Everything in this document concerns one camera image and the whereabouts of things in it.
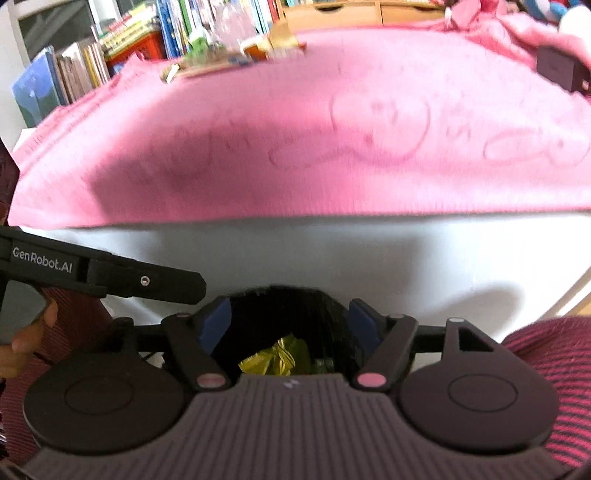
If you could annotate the blue and white plush cat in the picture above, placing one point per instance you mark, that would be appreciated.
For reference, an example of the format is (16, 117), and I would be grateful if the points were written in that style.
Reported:
(540, 7)

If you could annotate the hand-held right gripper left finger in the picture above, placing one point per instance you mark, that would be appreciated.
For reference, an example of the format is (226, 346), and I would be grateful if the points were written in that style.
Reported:
(217, 323)

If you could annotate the large blue book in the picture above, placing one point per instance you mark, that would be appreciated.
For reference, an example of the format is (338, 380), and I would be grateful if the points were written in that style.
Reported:
(34, 92)

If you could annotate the group of thin upright books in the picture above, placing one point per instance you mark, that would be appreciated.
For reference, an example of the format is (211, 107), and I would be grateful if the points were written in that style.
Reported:
(78, 69)

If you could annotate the small black box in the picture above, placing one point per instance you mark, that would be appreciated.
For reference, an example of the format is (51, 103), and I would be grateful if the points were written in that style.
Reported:
(561, 69)

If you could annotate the orange biscuit wrapper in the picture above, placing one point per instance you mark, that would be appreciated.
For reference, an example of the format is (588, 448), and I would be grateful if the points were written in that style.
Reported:
(254, 50)

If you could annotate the wooden drawer organizer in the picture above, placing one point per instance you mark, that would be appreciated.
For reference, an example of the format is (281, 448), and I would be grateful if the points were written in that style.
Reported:
(346, 16)

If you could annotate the black trash bin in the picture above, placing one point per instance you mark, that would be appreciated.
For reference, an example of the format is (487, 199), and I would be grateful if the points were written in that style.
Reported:
(277, 314)

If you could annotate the pink printed towel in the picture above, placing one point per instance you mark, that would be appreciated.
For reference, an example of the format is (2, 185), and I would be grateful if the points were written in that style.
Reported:
(277, 115)

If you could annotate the person's left hand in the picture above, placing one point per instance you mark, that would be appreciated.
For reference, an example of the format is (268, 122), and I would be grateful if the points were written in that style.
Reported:
(27, 346)

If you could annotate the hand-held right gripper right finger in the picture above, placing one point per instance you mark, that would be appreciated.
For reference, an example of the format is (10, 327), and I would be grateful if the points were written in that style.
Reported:
(364, 323)

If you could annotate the row of colourful shelf books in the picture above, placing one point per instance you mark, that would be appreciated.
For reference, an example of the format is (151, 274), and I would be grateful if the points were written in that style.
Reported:
(175, 23)

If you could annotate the stack of flat books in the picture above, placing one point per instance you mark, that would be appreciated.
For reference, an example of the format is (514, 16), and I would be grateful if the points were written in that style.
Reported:
(129, 27)

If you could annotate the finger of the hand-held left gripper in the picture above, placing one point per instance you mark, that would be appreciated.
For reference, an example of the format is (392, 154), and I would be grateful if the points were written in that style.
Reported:
(152, 281)

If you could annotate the red plastic crate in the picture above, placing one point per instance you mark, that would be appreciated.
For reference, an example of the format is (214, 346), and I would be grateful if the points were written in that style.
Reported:
(143, 48)

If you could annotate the green bundle in clear wrap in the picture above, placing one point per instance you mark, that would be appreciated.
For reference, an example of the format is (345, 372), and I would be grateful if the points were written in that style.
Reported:
(201, 48)

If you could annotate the clear plastic bag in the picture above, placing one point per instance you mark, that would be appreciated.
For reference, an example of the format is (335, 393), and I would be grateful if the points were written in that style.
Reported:
(235, 23)

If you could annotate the light wooden frame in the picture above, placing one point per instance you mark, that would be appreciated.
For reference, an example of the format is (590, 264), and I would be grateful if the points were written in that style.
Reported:
(572, 297)

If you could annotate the gold foil bag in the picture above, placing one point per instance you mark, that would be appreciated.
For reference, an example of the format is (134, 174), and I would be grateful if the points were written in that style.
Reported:
(272, 357)

